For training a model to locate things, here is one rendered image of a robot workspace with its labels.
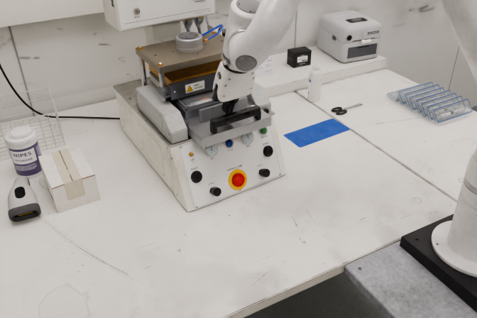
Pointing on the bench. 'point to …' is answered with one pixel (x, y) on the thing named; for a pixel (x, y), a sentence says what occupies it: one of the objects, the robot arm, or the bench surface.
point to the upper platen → (187, 72)
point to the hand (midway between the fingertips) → (228, 106)
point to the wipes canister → (24, 151)
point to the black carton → (299, 57)
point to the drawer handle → (235, 117)
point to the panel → (228, 167)
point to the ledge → (302, 79)
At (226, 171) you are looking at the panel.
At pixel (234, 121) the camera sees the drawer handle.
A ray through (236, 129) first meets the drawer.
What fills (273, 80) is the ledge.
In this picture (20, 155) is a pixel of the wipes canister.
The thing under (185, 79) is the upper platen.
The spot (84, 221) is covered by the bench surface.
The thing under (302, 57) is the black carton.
